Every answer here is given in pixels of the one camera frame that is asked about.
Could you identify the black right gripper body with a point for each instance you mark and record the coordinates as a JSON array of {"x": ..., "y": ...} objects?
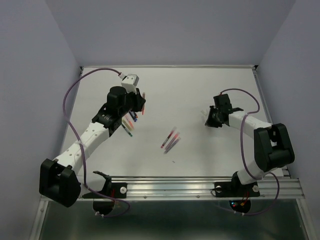
[{"x": 219, "y": 111}]

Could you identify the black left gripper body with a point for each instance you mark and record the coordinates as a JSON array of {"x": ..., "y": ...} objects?
[{"x": 133, "y": 101}]

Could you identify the dark purple pen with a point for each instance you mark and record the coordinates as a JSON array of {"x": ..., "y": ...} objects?
[{"x": 130, "y": 112}]

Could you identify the orange brown pen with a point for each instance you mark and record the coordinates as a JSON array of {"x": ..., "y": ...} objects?
[{"x": 143, "y": 107}]

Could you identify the yellow pen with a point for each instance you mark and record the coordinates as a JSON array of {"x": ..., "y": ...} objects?
[{"x": 126, "y": 124}]

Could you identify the green pen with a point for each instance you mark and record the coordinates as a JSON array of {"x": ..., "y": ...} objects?
[{"x": 127, "y": 131}]

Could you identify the red pen clear cap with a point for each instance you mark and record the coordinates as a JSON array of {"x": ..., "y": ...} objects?
[{"x": 168, "y": 137}]

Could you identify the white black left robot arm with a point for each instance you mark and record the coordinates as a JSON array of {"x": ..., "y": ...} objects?
[{"x": 58, "y": 177}]

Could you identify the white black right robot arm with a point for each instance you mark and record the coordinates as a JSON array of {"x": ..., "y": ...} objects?
[{"x": 272, "y": 146}]

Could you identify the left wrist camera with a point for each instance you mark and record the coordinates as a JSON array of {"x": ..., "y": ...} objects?
[{"x": 129, "y": 82}]

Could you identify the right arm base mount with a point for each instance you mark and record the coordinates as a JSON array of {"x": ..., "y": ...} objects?
[{"x": 240, "y": 194}]

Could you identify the aluminium rail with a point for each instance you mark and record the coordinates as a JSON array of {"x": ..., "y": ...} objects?
[{"x": 195, "y": 188}]

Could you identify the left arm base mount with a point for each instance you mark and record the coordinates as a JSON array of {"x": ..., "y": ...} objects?
[{"x": 109, "y": 200}]

